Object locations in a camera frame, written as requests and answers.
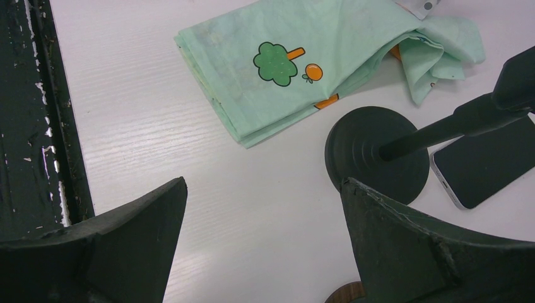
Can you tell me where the white folding phone stand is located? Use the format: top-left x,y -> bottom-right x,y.
394,0 -> 441,20

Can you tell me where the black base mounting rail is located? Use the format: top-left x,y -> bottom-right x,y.
1,1 -> 95,242

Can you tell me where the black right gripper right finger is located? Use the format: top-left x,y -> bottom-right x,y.
340,179 -> 534,302

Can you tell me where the black smartphone on table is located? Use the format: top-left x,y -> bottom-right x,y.
430,117 -> 534,210

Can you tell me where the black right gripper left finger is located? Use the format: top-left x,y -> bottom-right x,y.
1,177 -> 187,302

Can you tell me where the green cartoon towel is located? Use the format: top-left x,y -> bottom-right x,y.
174,1 -> 486,148

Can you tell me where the brown round base stand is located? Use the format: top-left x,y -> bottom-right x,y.
325,281 -> 365,303

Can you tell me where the black clamp phone stand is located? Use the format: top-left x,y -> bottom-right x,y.
324,48 -> 534,205

